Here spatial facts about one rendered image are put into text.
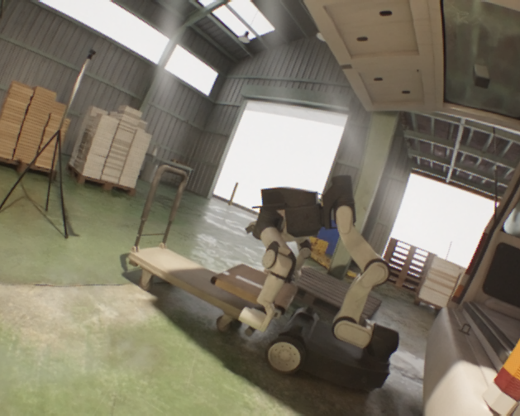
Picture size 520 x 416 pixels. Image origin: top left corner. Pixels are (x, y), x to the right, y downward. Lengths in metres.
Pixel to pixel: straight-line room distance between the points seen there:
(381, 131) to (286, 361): 3.94
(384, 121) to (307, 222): 3.53
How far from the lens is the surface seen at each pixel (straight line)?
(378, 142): 4.68
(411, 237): 9.13
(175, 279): 1.63
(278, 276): 1.15
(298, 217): 1.47
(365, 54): 1.68
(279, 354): 1.47
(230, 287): 1.45
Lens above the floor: 0.80
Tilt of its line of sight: 3 degrees down
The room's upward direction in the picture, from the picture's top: 20 degrees clockwise
